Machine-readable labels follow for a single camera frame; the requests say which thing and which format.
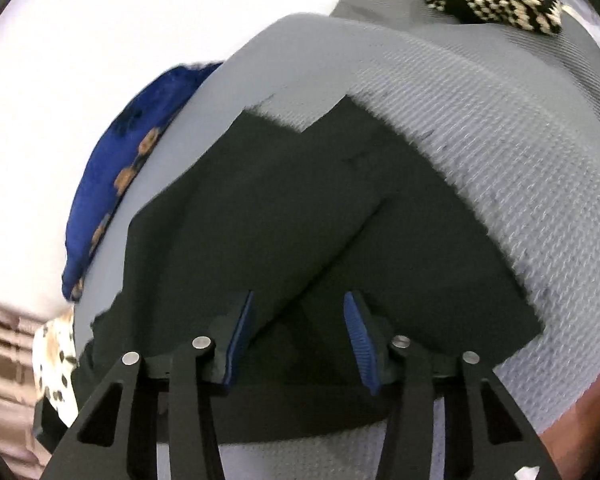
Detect white brown spotted cloth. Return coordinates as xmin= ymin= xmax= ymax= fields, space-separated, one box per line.
xmin=31 ymin=307 xmax=81 ymax=426

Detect blue printed blanket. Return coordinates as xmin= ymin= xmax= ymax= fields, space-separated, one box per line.
xmin=61 ymin=61 xmax=226 ymax=303

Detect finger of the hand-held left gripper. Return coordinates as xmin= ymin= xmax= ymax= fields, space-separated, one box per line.
xmin=32 ymin=397 xmax=81 ymax=456

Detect beige plaid cloth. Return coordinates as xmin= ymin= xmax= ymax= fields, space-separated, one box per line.
xmin=0 ymin=295 xmax=56 ymax=466

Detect grey textured mat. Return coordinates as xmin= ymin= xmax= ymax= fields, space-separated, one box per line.
xmin=72 ymin=0 xmax=600 ymax=480

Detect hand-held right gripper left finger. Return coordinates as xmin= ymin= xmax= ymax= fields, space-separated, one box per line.
xmin=45 ymin=290 xmax=257 ymax=480

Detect brown wooden bed frame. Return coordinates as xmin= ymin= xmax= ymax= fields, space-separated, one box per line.
xmin=540 ymin=385 xmax=600 ymax=480

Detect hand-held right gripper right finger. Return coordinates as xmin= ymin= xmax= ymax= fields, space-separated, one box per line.
xmin=344 ymin=291 xmax=563 ymax=480

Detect black pants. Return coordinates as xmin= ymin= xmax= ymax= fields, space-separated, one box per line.
xmin=77 ymin=97 xmax=546 ymax=446

